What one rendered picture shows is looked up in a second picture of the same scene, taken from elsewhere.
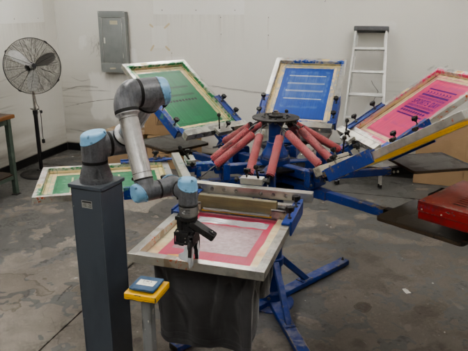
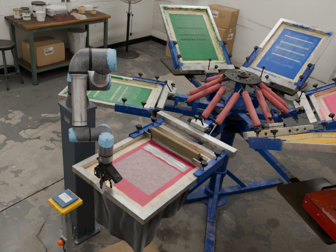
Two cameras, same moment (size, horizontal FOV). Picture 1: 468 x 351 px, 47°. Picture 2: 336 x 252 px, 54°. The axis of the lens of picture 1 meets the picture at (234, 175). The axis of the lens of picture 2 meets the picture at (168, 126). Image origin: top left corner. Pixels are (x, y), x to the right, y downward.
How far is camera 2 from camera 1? 0.99 m
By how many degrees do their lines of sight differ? 22
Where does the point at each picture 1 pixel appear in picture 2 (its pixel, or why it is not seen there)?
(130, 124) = (75, 84)
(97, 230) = not seen: hidden behind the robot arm
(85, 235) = (66, 137)
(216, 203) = (160, 138)
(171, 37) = not seen: outside the picture
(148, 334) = (64, 227)
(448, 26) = not seen: outside the picture
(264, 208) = (189, 155)
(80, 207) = (64, 119)
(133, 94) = (81, 62)
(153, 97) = (99, 66)
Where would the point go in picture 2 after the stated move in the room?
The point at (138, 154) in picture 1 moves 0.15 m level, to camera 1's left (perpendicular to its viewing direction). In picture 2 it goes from (76, 108) to (52, 100)
